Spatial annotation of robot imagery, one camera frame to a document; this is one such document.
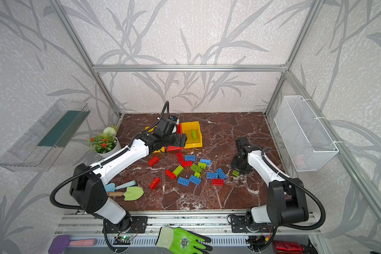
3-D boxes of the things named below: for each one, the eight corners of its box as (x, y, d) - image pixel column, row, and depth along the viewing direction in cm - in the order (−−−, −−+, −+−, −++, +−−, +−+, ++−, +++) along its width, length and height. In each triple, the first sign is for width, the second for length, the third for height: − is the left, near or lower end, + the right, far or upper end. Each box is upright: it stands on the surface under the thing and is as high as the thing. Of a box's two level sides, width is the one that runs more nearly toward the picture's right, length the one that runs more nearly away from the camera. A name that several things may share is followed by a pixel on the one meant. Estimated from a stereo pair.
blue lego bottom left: (176, 183, 89) (175, 181, 87) (178, 177, 91) (178, 176, 89) (188, 187, 88) (188, 185, 86) (190, 181, 90) (190, 179, 88)
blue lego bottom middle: (188, 180, 89) (188, 179, 87) (191, 175, 91) (191, 173, 90) (199, 186, 87) (199, 185, 85) (202, 180, 89) (202, 179, 87)
